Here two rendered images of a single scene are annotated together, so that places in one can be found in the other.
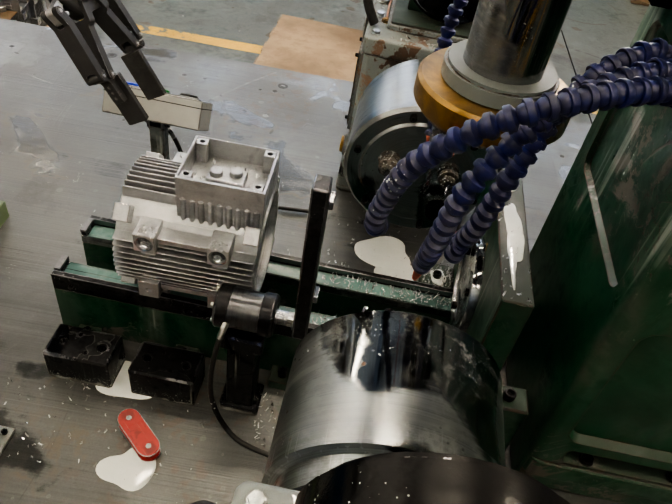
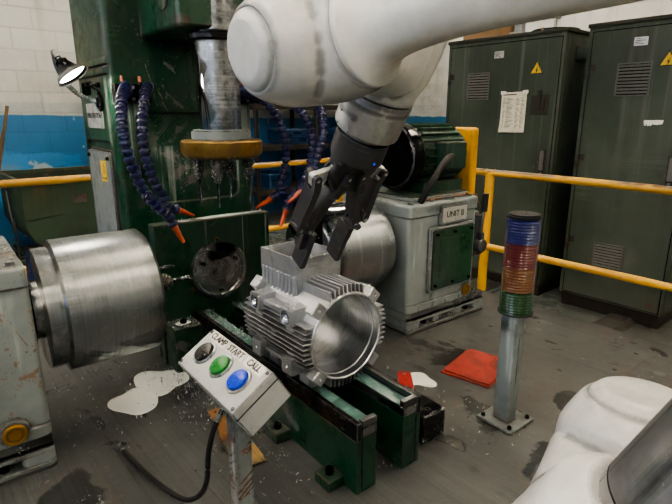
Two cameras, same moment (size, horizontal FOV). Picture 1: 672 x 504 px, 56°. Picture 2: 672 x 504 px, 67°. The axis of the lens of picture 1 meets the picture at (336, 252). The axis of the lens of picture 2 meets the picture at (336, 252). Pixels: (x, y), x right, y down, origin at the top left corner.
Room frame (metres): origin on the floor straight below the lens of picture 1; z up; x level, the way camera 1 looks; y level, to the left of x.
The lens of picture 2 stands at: (1.23, 0.92, 1.39)
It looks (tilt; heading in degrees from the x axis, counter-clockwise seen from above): 15 degrees down; 230
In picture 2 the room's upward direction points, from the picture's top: straight up
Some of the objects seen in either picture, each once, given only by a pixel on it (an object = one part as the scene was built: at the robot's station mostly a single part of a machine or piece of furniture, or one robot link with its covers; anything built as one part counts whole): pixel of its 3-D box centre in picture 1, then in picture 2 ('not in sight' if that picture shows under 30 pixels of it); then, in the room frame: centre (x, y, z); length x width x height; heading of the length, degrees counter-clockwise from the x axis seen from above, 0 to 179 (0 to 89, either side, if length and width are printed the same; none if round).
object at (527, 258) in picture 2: not in sight; (520, 254); (0.39, 0.44, 1.14); 0.06 x 0.06 x 0.04
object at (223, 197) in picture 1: (229, 184); (300, 266); (0.68, 0.16, 1.11); 0.12 x 0.11 x 0.07; 90
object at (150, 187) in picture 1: (201, 228); (313, 319); (0.68, 0.20, 1.02); 0.20 x 0.19 x 0.19; 90
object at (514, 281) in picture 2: not in sight; (518, 277); (0.39, 0.44, 1.10); 0.06 x 0.06 x 0.04
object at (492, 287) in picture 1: (499, 310); (209, 280); (0.67, -0.26, 0.97); 0.30 x 0.11 x 0.34; 178
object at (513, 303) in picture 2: not in sight; (516, 300); (0.39, 0.44, 1.05); 0.06 x 0.06 x 0.04
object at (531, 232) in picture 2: not in sight; (523, 230); (0.39, 0.44, 1.19); 0.06 x 0.06 x 0.04
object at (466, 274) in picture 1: (465, 283); (219, 270); (0.67, -0.20, 1.02); 0.15 x 0.02 x 0.15; 178
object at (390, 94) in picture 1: (421, 128); (70, 302); (1.03, -0.11, 1.04); 0.37 x 0.25 x 0.25; 178
